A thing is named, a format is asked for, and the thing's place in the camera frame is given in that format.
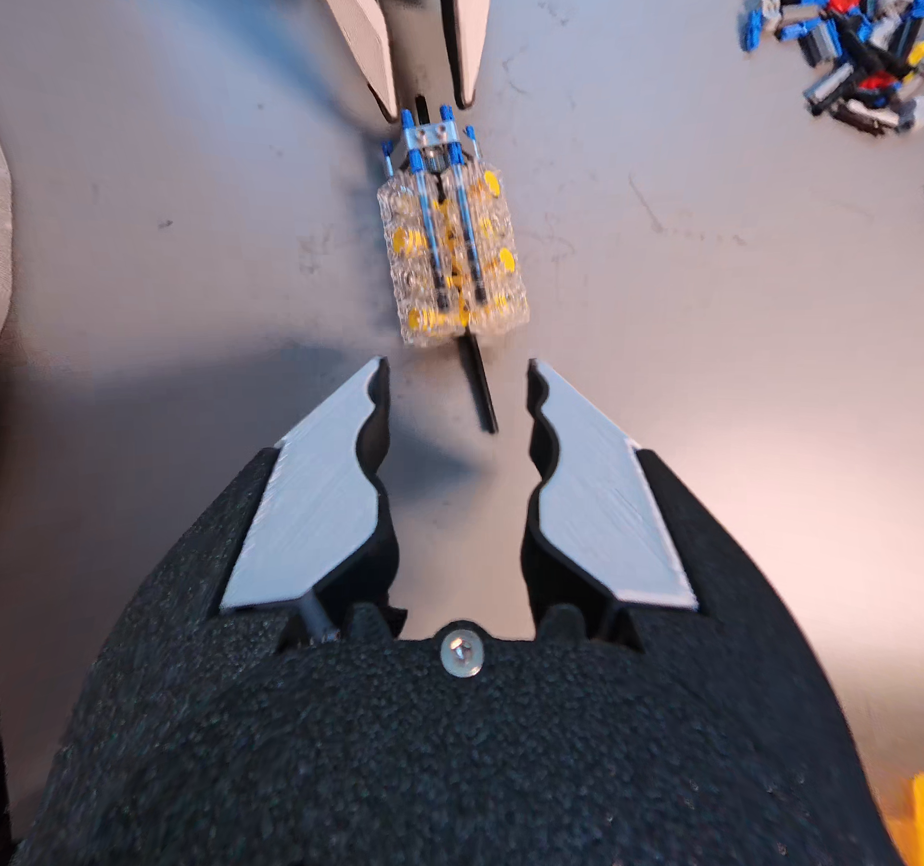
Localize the yellow plastic bin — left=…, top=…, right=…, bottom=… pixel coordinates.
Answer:
left=882, top=771, right=924, bottom=866

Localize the grey beam frame with holes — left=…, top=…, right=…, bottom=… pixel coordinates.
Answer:
left=382, top=122, right=484, bottom=178

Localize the clear block with yellow pistons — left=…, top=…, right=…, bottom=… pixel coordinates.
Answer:
left=373, top=158, right=532, bottom=350

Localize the pile of mixed building parts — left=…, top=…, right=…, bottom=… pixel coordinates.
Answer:
left=737, top=0, right=924, bottom=137

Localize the black axle rod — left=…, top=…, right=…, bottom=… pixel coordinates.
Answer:
left=412, top=93, right=500, bottom=437

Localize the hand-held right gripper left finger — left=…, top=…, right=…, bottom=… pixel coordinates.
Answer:
left=218, top=358, right=398, bottom=643

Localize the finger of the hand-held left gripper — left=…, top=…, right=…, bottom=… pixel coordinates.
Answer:
left=429, top=0, right=500, bottom=109
left=289, top=0, right=398, bottom=122

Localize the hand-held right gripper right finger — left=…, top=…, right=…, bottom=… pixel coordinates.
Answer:
left=524, top=359, right=699, bottom=611

